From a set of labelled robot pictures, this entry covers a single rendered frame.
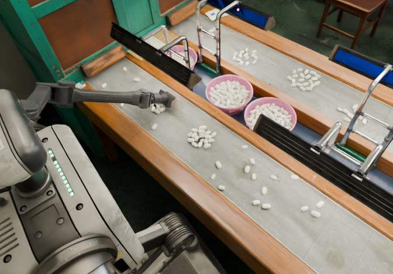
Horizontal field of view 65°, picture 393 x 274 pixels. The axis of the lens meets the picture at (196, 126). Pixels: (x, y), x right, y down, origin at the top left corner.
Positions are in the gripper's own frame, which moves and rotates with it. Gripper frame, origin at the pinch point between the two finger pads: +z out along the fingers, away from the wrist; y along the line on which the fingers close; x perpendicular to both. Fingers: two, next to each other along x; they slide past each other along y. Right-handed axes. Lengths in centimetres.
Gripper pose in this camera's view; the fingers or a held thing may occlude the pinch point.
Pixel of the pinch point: (175, 98)
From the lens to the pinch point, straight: 175.5
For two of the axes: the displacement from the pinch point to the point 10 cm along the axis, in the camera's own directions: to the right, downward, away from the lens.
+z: 5.8, -0.6, 8.1
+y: -7.2, -5.1, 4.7
